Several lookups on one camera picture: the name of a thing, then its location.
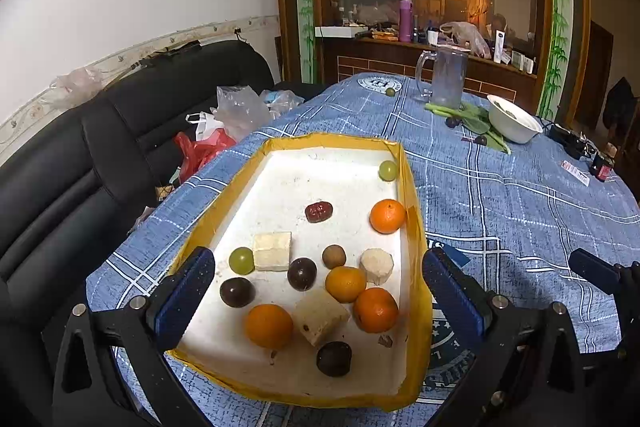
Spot black leather sofa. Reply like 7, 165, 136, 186
0, 39, 321, 427

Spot small red bottle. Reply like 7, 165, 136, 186
589, 143, 617, 182

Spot pale square cake cube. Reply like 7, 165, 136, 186
252, 232, 292, 272

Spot red jujube date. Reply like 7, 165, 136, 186
305, 201, 333, 224

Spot white foam box yellow tape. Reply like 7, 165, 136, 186
167, 132, 433, 412

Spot red plastic bag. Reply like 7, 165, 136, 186
173, 129, 238, 182

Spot black gadgets pile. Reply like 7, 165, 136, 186
547, 123, 598, 160

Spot orange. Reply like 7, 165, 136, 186
245, 304, 294, 349
353, 287, 400, 334
370, 199, 406, 235
325, 266, 367, 304

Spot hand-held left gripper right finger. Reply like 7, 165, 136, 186
422, 247, 590, 427

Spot dark hanging jacket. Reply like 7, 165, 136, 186
602, 77, 640, 132

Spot clear glass pitcher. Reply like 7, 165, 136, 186
414, 47, 472, 109

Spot white bowl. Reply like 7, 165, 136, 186
487, 95, 543, 144

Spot pale round cake piece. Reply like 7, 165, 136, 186
360, 248, 395, 284

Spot blue plaid tablecloth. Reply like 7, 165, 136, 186
85, 73, 640, 427

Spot purple bottle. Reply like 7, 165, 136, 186
398, 0, 414, 43

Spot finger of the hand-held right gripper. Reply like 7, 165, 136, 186
568, 248, 640, 313

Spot white blue plastic bag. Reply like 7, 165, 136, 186
259, 89, 305, 115

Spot brown speckled cake cube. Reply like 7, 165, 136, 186
292, 289, 351, 348

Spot wooden sideboard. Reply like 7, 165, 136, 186
315, 26, 538, 108

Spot brown longan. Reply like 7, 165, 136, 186
322, 244, 347, 269

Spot crumpled clear plastic bag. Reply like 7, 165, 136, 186
49, 66, 106, 100

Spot white red card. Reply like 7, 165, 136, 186
561, 160, 592, 185

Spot green leafy vegetables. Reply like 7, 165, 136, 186
425, 103, 513, 156

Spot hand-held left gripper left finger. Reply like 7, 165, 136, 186
52, 247, 216, 427

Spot dark purple passion fruit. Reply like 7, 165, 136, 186
287, 257, 318, 292
316, 341, 353, 378
220, 277, 256, 309

